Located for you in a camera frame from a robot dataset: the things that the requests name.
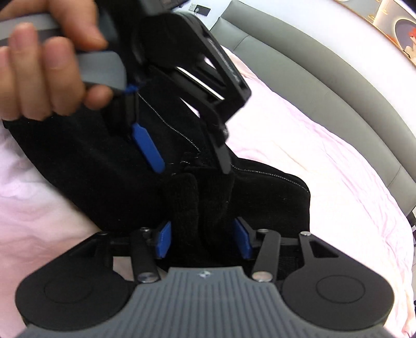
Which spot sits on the framed wall picture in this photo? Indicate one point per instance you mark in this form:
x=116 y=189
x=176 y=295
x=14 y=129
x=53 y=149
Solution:
x=390 y=29

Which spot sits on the grey padded headboard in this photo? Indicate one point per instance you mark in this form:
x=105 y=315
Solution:
x=325 y=74

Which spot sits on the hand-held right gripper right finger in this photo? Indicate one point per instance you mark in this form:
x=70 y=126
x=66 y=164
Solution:
x=242 y=239

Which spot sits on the pink floral bed cover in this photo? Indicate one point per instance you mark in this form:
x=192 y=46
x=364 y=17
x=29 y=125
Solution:
x=308 y=146

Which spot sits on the person's left hand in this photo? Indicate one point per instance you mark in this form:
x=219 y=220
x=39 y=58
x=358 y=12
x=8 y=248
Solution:
x=35 y=81

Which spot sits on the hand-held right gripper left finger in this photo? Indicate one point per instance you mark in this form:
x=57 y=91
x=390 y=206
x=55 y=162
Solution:
x=164 y=239

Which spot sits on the black pants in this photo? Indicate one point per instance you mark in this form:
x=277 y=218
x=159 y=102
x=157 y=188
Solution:
x=97 y=182

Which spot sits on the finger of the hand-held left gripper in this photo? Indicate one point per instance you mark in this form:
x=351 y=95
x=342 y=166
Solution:
x=221 y=152
x=146 y=146

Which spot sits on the black wall switch panel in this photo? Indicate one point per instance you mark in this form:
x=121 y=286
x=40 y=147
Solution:
x=201 y=10

